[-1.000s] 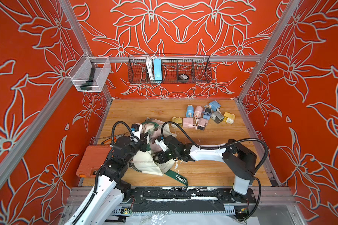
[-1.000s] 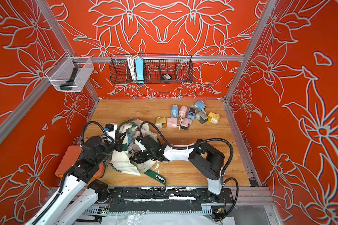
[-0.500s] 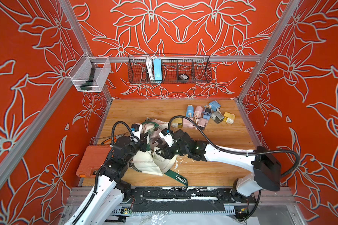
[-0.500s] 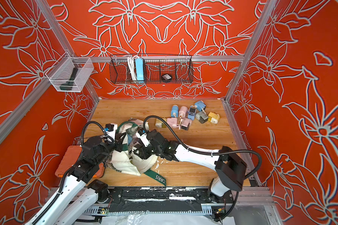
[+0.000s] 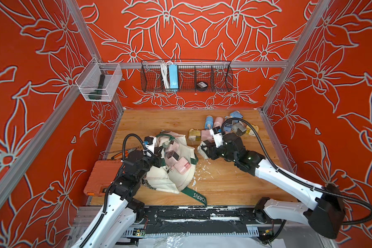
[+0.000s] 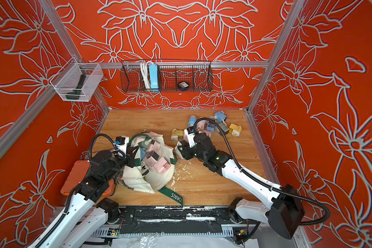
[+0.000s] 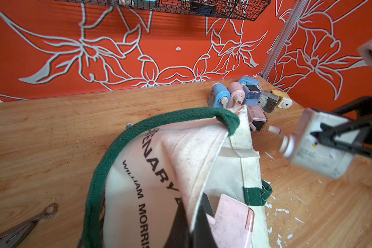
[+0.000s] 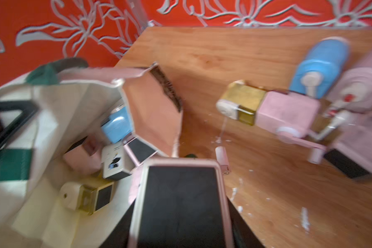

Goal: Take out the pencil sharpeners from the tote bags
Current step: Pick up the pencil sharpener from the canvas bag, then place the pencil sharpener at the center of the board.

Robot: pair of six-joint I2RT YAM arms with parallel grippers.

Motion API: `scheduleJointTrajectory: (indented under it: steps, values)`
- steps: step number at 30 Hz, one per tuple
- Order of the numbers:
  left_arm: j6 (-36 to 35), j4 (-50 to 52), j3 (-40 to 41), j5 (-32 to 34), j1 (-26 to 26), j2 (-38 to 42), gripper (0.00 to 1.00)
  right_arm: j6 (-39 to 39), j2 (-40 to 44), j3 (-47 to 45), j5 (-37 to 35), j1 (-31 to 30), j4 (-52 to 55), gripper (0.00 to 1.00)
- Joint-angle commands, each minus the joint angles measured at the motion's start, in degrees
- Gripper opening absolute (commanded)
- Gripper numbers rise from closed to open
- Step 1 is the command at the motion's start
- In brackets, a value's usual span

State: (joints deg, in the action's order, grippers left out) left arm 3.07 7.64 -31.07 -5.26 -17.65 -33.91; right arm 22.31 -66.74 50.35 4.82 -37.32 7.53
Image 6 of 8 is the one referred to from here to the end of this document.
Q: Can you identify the light blue small sharpener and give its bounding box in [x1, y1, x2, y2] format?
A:
[206, 121, 216, 133]

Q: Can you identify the pink black-top pencil sharpener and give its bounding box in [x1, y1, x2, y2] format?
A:
[142, 150, 160, 166]

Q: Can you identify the white canvas tote bag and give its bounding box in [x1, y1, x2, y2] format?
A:
[116, 131, 184, 205]

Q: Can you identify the blue pencil sharpener pink cap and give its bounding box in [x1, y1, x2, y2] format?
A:
[188, 115, 197, 127]

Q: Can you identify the pale pink sharpener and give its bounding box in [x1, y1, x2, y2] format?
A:
[153, 157, 171, 175]

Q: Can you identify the blue square pencil sharpener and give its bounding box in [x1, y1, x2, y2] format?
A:
[210, 111, 227, 123]

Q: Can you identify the yellow white pencil sharpener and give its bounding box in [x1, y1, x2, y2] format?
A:
[229, 123, 242, 137]

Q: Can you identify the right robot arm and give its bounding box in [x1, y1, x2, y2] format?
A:
[176, 117, 331, 240]

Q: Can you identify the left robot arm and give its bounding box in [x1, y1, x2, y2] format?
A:
[30, 133, 131, 248]

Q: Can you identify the red plastic tool case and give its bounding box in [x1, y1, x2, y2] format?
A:
[60, 160, 104, 196]

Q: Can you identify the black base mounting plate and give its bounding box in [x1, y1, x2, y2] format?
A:
[119, 206, 254, 224]

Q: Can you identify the small black item in basket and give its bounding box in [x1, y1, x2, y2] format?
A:
[177, 81, 190, 91]

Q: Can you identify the dark green tool in bin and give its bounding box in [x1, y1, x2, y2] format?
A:
[66, 74, 86, 100]

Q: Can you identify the light blue box in basket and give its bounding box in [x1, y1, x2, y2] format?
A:
[149, 64, 159, 91]

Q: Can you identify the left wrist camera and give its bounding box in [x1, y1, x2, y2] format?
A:
[114, 136, 129, 157]

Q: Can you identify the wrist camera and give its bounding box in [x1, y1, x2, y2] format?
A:
[184, 127, 195, 148]
[114, 136, 129, 157]

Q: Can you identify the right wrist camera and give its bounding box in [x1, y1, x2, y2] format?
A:
[184, 127, 195, 148]

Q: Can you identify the black wire wall basket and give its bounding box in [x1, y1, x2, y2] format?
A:
[120, 59, 213, 93]

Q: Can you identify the white cable in basket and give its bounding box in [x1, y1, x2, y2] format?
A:
[140, 61, 151, 90]

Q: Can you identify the clear plastic wall bin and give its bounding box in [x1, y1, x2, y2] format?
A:
[50, 61, 103, 102]

